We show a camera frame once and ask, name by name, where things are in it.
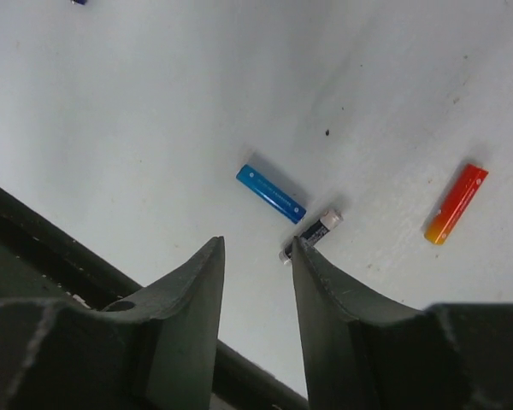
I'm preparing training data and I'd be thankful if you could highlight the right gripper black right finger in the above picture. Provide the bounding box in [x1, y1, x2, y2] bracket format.
[292, 239, 513, 409]

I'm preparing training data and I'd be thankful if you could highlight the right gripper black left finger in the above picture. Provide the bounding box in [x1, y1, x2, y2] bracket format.
[0, 237, 225, 409]

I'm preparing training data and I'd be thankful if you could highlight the black silver battery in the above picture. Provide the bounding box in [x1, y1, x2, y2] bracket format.
[279, 208, 343, 264]

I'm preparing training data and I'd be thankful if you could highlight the red orange battery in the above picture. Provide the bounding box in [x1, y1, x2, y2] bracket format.
[424, 163, 488, 245]

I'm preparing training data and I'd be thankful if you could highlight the light blue battery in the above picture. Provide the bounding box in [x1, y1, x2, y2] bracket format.
[236, 164, 306, 224]

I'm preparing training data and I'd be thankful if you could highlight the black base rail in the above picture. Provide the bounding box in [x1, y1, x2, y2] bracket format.
[0, 188, 308, 409]

